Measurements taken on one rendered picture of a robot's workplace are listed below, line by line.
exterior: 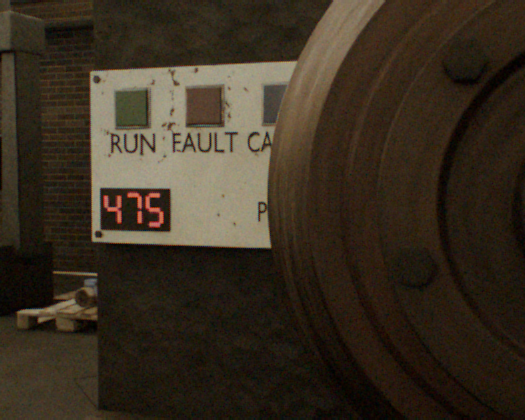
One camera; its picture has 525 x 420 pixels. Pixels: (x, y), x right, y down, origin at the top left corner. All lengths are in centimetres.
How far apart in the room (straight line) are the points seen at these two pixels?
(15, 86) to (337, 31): 535
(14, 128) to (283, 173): 531
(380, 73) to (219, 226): 27
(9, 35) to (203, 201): 519
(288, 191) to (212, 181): 17
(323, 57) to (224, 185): 21
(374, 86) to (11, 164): 540
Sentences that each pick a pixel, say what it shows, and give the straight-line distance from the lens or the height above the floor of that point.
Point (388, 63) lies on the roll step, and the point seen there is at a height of 121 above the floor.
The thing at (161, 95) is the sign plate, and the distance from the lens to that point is 70.
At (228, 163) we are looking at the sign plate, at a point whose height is 114.
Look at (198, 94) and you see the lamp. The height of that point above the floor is 121.
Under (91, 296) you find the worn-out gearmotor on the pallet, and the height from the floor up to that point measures 25.
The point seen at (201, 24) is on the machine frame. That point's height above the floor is 129.
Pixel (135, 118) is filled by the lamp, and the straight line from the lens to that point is 71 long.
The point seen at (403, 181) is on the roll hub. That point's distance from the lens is 41.
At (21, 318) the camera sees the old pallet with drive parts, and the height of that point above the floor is 8.
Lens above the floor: 113
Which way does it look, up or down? 3 degrees down
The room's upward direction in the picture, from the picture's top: straight up
